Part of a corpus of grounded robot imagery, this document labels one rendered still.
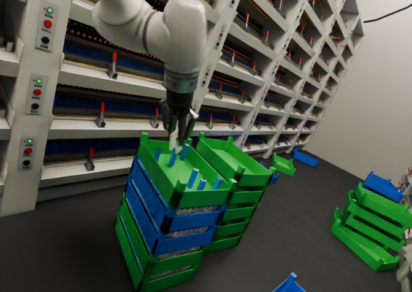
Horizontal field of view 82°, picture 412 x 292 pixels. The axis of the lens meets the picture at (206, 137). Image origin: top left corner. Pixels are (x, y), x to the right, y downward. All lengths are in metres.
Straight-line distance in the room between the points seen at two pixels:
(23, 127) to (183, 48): 0.55
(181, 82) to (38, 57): 0.41
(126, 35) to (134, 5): 0.07
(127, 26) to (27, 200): 0.70
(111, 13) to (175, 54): 0.16
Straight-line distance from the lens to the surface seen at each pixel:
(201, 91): 1.25
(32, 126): 0.89
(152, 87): 1.03
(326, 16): 2.55
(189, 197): 0.65
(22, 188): 1.01
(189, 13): 0.55
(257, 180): 0.95
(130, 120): 1.10
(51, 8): 0.82
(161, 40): 0.58
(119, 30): 0.62
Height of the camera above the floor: 0.69
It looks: 17 degrees down
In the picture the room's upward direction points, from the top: 21 degrees clockwise
